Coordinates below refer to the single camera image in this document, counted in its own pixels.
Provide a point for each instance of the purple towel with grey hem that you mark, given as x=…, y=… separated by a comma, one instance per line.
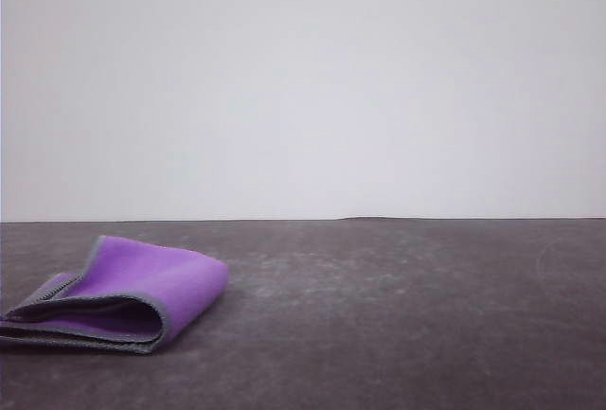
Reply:
x=189, y=282

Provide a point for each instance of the grey table cloth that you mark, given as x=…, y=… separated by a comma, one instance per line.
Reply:
x=426, y=325

